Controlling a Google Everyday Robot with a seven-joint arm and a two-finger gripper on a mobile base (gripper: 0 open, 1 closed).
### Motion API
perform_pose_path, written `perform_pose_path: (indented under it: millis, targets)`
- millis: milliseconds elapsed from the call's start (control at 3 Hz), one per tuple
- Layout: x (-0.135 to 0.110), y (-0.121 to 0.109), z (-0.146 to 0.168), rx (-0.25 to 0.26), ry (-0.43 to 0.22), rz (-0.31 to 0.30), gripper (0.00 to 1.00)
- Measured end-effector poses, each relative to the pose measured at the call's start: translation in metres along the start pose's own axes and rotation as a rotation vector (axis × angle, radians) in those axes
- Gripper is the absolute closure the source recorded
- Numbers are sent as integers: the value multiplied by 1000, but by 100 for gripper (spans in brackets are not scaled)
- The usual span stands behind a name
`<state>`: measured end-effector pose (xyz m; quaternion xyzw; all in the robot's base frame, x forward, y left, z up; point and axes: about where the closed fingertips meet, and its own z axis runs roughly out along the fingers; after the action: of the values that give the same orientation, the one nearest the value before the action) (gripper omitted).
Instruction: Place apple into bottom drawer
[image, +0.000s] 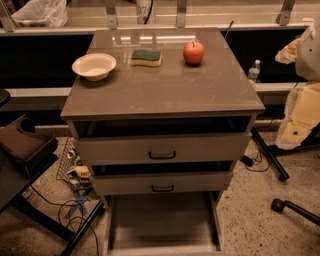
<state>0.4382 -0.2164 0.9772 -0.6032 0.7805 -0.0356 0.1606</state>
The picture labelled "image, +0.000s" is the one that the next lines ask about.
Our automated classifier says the black cable on floor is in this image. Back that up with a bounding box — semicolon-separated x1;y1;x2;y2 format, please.
30;185;100;256

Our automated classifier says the clear plastic water bottle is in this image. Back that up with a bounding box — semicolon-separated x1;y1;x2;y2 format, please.
248;60;261;83

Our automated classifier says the middle grey drawer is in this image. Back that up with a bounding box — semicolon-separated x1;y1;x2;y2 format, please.
91;171;233;195

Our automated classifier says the white plastic bag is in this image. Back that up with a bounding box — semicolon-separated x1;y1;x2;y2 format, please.
12;0;68;27

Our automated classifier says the white bowl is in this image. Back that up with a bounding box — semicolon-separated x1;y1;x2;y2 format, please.
72;53;116;81

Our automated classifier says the green yellow sponge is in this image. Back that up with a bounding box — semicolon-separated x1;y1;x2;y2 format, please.
130;49;162;67

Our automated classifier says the wire mesh basket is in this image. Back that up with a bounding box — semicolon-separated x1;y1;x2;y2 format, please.
56;138;77;183

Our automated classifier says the black floor stand leg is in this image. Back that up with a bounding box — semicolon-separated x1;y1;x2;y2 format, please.
251;128;290;182

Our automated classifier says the blue tape ribbon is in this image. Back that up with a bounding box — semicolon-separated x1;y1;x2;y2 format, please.
64;189;91;219

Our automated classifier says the red apple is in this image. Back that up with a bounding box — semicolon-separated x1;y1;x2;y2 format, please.
183;41;204;65

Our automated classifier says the dark brown chair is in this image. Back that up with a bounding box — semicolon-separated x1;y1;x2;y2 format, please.
0;115;103;256

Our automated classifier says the open bottom drawer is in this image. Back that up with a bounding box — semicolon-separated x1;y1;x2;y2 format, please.
102;192;225;256

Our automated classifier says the top grey drawer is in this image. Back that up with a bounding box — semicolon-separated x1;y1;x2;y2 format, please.
73;133;251;165

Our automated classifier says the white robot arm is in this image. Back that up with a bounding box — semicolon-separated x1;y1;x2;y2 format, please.
275;18;320;81

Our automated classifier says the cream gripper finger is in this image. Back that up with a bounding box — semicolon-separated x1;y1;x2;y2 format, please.
275;38;300;64

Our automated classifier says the black chair caster leg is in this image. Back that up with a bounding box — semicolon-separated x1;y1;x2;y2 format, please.
271;198;320;226

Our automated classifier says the grey drawer cabinet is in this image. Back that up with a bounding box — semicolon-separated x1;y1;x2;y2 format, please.
60;27;266;256

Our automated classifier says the grey drawer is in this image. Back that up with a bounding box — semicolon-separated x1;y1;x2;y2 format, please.
91;171;233;195
73;133;251;165

